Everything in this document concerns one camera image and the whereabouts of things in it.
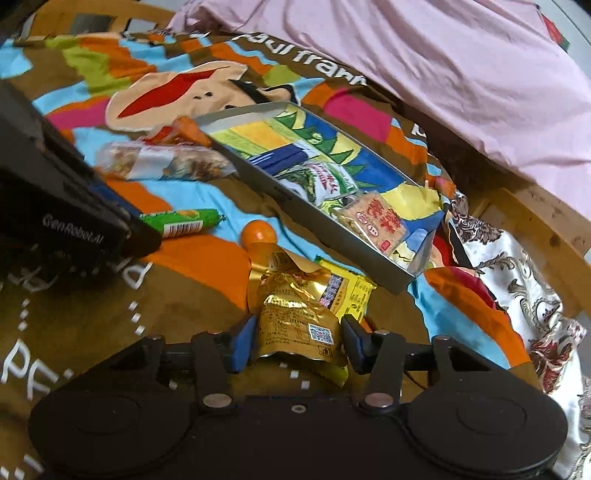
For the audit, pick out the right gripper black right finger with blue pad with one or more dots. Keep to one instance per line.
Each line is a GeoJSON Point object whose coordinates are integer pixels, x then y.
{"type": "Point", "coordinates": [381, 357]}

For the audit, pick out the green sausage stick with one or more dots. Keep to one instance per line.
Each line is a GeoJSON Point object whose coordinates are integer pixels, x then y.
{"type": "Point", "coordinates": [179, 223]}

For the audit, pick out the orange red snack packet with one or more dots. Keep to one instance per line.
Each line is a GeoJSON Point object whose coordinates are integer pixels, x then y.
{"type": "Point", "coordinates": [181, 131]}

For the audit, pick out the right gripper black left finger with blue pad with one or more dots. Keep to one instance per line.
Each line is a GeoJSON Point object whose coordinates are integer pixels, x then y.
{"type": "Point", "coordinates": [215, 357]}

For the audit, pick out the green white snack packet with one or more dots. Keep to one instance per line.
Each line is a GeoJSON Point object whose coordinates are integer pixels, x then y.
{"type": "Point", "coordinates": [318, 181]}

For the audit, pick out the beige red cracker packet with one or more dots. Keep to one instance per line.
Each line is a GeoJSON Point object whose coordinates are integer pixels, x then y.
{"type": "Point", "coordinates": [374, 220]}

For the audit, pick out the small orange ball snack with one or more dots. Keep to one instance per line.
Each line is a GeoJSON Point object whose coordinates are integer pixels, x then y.
{"type": "Point", "coordinates": [255, 232]}

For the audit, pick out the colourful paul frank blanket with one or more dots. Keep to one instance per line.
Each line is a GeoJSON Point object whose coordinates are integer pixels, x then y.
{"type": "Point", "coordinates": [51, 330]}

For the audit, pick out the wooden bed frame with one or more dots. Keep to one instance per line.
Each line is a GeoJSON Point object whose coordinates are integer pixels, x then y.
{"type": "Point", "coordinates": [557, 237]}

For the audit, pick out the pink bed sheet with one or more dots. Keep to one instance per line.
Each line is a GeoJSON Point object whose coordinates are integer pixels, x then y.
{"type": "Point", "coordinates": [487, 70]}

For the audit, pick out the long nut bar packet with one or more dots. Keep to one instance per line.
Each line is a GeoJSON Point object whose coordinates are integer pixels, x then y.
{"type": "Point", "coordinates": [131, 161]}

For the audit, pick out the colourful metal tray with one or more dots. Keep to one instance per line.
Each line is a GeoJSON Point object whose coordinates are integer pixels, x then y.
{"type": "Point", "coordinates": [350, 197]}

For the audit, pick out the yellow snack packet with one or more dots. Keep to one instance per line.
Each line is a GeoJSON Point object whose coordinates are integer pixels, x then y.
{"type": "Point", "coordinates": [348, 292]}

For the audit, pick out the white floral satin quilt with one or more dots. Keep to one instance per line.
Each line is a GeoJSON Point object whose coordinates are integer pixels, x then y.
{"type": "Point", "coordinates": [537, 314]}

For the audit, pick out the gold foil snack packet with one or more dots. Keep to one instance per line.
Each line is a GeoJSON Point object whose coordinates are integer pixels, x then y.
{"type": "Point", "coordinates": [284, 294]}

